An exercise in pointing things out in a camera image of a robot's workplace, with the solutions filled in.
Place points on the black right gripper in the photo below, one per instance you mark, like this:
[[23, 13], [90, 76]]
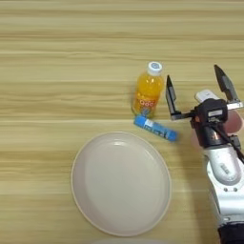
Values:
[[206, 133]]

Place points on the pink plastic cup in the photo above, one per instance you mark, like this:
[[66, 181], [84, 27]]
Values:
[[234, 122]]

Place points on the orange juice bottle white cap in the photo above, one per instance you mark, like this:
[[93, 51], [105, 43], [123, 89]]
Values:
[[147, 92]]

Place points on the cream round plate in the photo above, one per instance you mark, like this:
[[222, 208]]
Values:
[[120, 187]]

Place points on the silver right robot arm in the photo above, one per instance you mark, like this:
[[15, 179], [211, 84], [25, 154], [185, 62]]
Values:
[[225, 187]]

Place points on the small black box white label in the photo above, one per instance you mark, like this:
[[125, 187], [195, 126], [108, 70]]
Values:
[[211, 111]]

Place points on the blue small packet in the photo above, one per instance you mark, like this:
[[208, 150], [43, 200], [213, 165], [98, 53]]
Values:
[[155, 128]]

